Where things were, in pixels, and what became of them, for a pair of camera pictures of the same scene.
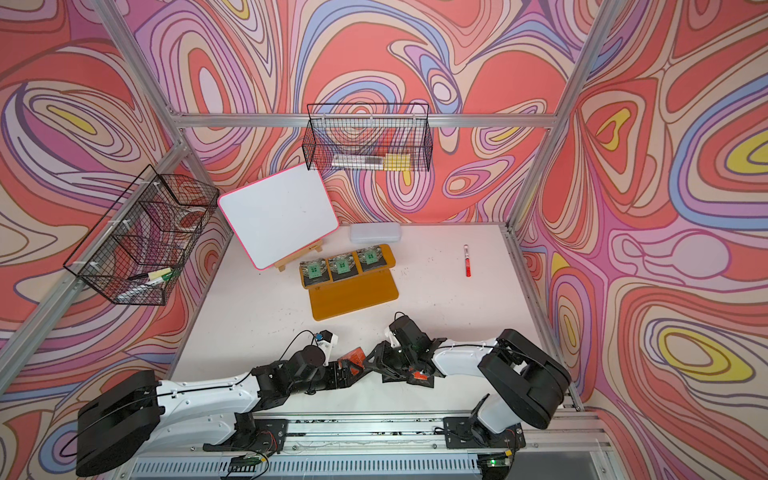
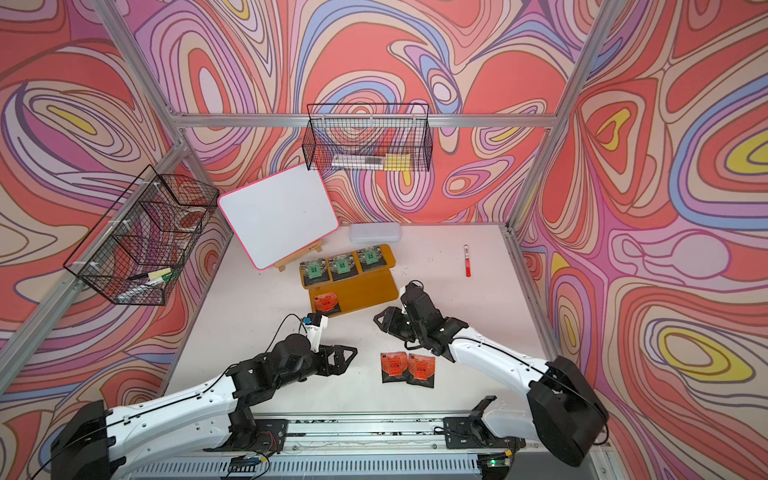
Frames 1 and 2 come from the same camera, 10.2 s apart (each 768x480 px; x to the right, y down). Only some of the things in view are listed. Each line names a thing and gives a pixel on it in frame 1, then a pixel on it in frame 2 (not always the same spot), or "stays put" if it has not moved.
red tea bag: x=421 y=377 stays put
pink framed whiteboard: x=282 y=214 stays put
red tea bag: x=357 y=356 -> x=326 y=304
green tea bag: x=342 y=263 stays put
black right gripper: x=384 y=362 -> x=390 y=323
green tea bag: x=313 y=268 stays put
